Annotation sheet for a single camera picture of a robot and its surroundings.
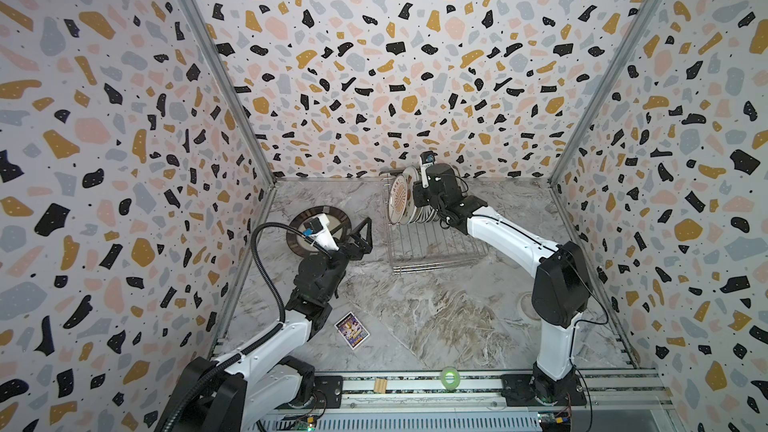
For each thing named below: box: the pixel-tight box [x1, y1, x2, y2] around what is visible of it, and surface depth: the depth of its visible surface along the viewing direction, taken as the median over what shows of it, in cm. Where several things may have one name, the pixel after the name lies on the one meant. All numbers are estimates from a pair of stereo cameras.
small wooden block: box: [374, 378, 388, 394], surface depth 76 cm
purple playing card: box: [334, 311, 371, 351], surface depth 84 cm
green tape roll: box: [441, 366, 461, 391], surface depth 78 cm
